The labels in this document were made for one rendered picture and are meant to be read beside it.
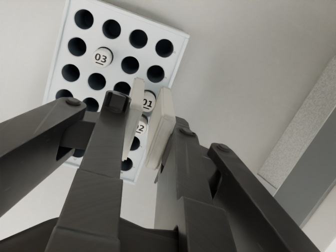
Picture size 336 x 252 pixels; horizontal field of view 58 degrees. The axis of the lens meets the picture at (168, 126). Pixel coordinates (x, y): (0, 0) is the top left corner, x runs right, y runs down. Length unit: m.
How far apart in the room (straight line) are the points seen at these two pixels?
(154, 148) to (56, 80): 0.10
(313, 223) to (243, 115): 0.12
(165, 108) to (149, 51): 0.07
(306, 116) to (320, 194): 1.01
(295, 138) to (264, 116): 0.94
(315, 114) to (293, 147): 0.14
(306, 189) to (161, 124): 0.10
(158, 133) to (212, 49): 0.12
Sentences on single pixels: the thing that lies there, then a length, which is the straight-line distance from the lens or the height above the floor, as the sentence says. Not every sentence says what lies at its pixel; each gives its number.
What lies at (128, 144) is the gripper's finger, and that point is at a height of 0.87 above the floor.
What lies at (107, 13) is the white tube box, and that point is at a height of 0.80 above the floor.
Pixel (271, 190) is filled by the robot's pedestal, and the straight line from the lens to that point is 1.27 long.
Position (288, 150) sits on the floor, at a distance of 1.23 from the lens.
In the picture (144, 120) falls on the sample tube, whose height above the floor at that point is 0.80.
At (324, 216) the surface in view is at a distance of 0.19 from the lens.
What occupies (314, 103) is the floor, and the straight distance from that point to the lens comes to 1.20.
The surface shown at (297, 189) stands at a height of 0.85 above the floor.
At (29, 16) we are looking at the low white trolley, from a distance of 0.27.
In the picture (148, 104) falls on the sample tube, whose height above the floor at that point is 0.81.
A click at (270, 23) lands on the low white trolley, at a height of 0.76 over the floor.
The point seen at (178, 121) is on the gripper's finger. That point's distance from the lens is 0.18.
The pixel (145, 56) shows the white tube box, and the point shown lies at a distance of 0.22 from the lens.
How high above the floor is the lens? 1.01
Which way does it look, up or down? 69 degrees down
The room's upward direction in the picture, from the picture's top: 173 degrees clockwise
